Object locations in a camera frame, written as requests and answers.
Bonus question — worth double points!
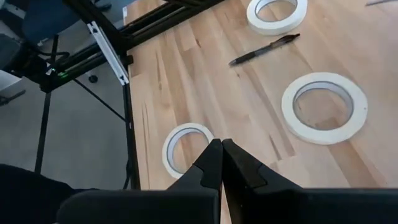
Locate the blue chair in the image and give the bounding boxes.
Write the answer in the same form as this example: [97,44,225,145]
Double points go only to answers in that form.
[21,0,85,44]

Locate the silver frame bracket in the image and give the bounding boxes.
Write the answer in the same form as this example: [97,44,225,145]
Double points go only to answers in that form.
[86,21,130,86]

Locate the black pen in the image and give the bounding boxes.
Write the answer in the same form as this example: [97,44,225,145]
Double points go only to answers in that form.
[228,33,301,67]

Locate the black chair seat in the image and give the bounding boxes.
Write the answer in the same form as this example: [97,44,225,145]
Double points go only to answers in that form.
[0,163,97,224]

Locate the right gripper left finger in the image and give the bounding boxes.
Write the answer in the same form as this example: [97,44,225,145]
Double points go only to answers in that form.
[167,139,223,191]

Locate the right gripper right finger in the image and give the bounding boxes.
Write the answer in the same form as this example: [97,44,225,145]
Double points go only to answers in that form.
[222,139,302,191]

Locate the black aluminium table frame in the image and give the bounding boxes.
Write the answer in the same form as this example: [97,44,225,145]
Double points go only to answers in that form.
[34,0,224,190]

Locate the white masking tape roll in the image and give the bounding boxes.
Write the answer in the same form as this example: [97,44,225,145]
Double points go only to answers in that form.
[281,72,369,146]
[246,0,308,36]
[161,122,215,180]

